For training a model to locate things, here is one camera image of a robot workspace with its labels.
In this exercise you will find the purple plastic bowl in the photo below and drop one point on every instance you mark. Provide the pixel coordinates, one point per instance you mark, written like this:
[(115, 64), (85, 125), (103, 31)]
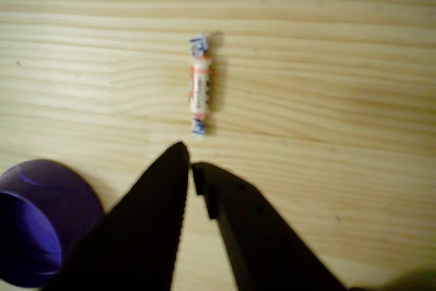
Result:
[(30, 223)]

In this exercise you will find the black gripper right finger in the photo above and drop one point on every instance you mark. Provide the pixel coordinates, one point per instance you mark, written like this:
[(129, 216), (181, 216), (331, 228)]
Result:
[(265, 246)]

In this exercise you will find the white candy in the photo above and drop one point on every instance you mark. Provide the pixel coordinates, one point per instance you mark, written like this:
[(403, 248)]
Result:
[(200, 86)]

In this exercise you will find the black ribbed gripper left finger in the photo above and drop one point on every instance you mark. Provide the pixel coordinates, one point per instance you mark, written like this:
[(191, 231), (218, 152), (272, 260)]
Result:
[(136, 229)]

